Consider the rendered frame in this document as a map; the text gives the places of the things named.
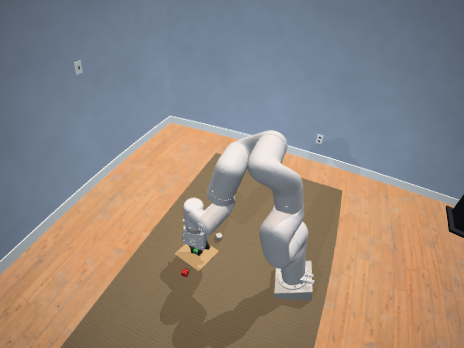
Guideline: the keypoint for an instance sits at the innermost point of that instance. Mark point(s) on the tan square mat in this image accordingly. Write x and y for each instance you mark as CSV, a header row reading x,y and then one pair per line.
x,y
195,261

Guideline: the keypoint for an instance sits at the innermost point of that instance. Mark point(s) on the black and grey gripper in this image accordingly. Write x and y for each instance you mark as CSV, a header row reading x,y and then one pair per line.
x,y
199,241

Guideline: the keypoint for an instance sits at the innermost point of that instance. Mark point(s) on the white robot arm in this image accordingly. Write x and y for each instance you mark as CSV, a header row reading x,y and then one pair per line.
x,y
262,154

